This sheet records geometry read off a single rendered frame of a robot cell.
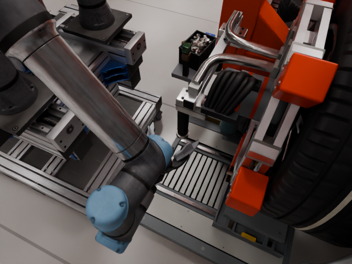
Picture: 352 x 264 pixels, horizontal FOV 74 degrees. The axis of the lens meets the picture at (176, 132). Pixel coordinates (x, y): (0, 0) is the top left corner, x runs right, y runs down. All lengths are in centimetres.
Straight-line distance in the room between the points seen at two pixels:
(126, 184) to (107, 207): 6
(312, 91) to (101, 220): 42
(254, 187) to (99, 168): 96
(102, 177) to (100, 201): 90
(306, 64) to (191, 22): 228
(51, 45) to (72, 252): 126
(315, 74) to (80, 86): 39
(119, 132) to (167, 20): 233
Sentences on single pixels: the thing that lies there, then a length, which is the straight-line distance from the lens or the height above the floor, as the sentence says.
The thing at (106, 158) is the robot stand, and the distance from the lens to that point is 140.
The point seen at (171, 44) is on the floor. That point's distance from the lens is 239.
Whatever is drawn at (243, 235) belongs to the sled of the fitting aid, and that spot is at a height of 18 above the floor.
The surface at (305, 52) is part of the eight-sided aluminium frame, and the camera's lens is 56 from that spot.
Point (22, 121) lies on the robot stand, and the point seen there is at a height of 82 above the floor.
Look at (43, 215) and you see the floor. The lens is 166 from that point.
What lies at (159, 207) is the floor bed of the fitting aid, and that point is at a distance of 140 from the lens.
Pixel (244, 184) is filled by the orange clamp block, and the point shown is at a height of 88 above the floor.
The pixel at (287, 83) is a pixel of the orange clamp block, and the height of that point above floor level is 113.
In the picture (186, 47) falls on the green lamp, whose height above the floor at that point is 66.
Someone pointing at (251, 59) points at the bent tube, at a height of 101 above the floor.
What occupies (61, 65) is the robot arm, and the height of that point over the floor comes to 117.
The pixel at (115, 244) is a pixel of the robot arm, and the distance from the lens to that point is 56.
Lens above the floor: 143
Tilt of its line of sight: 57 degrees down
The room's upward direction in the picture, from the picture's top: straight up
